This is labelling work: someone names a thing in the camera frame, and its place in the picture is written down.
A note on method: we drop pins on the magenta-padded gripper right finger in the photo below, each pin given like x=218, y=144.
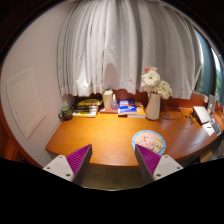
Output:
x=149, y=160

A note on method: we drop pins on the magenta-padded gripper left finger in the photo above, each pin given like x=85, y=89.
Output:
x=78, y=160

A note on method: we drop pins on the pale pink computer mouse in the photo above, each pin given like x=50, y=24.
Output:
x=149, y=140

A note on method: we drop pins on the round cartoon mouse pad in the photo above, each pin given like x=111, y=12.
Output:
x=160, y=145

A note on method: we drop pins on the yellow and white book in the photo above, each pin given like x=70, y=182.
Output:
x=84, y=114

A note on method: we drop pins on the dark mug with green inside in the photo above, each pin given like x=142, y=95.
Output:
x=66, y=113

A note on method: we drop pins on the orange book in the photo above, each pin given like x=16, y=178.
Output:
x=140, y=110

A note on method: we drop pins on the white pitcher vase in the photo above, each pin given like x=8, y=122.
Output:
x=153, y=108

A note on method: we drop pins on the reddish brown book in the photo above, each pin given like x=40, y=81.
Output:
x=108, y=111

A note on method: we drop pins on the blue book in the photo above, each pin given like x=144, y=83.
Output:
x=127, y=106

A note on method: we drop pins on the clear spray bottle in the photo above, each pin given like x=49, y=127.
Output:
x=114, y=104

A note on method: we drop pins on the cream tumbler with lid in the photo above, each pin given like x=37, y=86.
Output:
x=107, y=100

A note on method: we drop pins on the white paper sheet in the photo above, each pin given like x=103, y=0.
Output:
x=209, y=129

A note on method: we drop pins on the white laptop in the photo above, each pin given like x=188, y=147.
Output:
x=201, y=114

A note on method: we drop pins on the white daisy bouquet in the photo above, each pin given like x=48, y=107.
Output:
x=151, y=79

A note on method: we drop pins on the white curtain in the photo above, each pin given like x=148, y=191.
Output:
x=126, y=43

